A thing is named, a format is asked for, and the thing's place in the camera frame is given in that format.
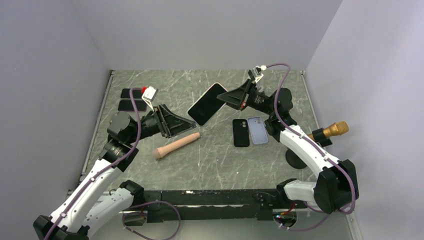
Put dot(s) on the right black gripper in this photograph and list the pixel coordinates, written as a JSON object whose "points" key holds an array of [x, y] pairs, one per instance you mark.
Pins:
{"points": [[240, 97]]}

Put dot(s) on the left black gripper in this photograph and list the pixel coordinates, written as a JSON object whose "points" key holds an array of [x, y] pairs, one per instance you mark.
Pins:
{"points": [[172, 125]]}

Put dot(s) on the black phone dark case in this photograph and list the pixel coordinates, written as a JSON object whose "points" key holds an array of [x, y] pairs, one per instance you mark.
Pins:
{"points": [[240, 131]]}

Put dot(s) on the lavender phone case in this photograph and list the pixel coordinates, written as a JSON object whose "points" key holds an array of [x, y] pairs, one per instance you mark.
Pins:
{"points": [[257, 130]]}

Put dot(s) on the purple smartphone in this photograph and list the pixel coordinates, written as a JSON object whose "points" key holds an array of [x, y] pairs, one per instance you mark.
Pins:
{"points": [[125, 105]]}

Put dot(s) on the black smartphone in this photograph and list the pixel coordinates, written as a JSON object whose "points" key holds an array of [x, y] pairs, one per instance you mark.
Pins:
{"points": [[125, 94]]}

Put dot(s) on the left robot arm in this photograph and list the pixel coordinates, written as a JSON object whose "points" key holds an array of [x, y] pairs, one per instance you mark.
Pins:
{"points": [[81, 215]]}

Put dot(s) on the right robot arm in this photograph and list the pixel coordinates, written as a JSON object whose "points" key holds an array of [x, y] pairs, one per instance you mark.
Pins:
{"points": [[336, 186]]}

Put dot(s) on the pink microphone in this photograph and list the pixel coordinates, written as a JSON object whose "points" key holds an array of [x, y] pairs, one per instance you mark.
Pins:
{"points": [[161, 152]]}

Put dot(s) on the black base bar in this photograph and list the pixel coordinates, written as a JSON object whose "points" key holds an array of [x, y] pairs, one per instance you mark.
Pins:
{"points": [[216, 204]]}

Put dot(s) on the black microphone stand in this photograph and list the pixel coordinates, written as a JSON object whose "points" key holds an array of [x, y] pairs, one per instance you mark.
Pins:
{"points": [[294, 161]]}

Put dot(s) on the gold microphone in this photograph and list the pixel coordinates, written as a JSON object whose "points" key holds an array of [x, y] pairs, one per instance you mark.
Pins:
{"points": [[336, 129]]}

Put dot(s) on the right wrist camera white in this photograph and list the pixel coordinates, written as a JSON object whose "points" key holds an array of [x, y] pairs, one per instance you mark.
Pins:
{"points": [[256, 73]]}

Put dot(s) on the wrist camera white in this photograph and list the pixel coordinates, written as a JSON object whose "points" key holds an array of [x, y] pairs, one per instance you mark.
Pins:
{"points": [[148, 94], [256, 73]]}

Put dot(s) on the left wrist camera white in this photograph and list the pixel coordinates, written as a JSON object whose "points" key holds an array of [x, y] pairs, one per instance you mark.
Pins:
{"points": [[148, 94]]}

